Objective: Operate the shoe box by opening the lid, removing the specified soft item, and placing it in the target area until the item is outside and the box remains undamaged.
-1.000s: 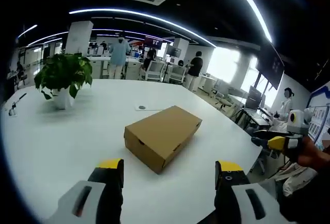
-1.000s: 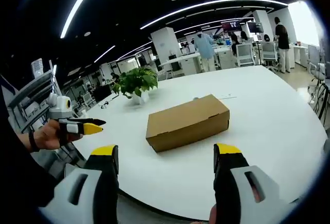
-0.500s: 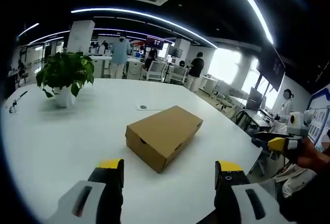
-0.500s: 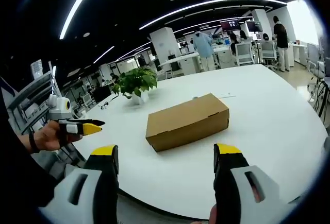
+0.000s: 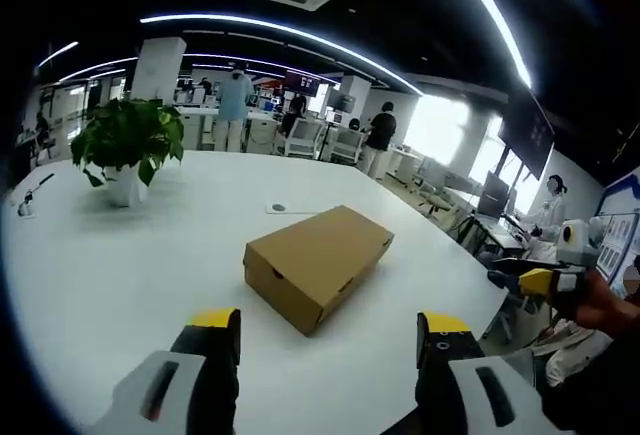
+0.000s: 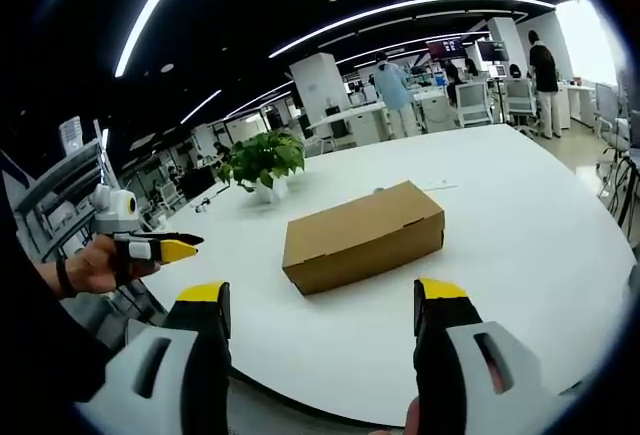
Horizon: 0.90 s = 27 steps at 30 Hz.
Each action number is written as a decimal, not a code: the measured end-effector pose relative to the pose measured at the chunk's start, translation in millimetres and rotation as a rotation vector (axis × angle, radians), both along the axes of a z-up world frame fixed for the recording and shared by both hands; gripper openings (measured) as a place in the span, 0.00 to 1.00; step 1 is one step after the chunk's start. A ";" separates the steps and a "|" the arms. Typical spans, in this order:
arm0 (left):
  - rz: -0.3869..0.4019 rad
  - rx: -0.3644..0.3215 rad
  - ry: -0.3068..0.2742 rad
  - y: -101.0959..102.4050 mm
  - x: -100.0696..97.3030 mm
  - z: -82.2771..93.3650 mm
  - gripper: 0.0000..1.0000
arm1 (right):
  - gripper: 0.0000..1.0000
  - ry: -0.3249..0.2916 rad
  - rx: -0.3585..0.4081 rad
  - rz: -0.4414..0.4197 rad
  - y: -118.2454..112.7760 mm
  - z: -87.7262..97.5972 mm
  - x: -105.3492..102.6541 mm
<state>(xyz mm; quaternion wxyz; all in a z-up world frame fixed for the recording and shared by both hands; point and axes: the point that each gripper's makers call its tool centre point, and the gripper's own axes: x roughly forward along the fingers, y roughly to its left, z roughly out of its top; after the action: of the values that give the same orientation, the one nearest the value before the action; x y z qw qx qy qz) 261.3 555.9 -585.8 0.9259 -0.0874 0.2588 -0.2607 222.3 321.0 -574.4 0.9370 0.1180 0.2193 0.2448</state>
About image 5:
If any person's dark clothing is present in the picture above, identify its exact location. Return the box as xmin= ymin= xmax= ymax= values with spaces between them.
xmin=538 ymin=327 xmax=640 ymax=435

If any brown cardboard shoe box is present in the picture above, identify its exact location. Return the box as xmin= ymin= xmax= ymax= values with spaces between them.
xmin=243 ymin=204 xmax=395 ymax=338

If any green potted plant white pot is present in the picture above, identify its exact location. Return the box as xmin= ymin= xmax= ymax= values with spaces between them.
xmin=69 ymin=97 xmax=186 ymax=208

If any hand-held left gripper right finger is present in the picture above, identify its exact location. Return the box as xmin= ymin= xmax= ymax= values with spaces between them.
xmin=415 ymin=310 xmax=562 ymax=435

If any person's right hand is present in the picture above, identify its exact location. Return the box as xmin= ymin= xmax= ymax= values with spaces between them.
xmin=569 ymin=270 xmax=640 ymax=331

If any black desk microphone white base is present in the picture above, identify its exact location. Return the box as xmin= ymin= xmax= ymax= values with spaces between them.
xmin=17 ymin=172 xmax=56 ymax=219

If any white cloth on chair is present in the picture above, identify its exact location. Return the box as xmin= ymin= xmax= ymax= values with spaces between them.
xmin=530 ymin=318 xmax=617 ymax=387

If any large black wall screen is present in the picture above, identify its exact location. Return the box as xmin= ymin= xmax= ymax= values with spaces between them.
xmin=496 ymin=88 xmax=557 ymax=181

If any white mesh office chair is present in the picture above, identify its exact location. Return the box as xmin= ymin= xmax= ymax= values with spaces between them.
xmin=284 ymin=117 xmax=326 ymax=160
xmin=328 ymin=127 xmax=366 ymax=165

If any blue wall poster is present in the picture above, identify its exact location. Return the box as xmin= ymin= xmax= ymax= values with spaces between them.
xmin=595 ymin=167 xmax=640 ymax=301

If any dark desk monitor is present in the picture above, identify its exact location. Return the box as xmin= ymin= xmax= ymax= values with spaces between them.
xmin=476 ymin=171 xmax=512 ymax=220

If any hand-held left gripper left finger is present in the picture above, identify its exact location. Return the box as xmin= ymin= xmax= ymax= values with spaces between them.
xmin=87 ymin=307 xmax=242 ymax=435

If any long ceiling light strip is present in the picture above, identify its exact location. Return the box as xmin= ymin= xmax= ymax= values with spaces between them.
xmin=442 ymin=0 xmax=534 ymax=90
xmin=139 ymin=13 xmax=426 ymax=97

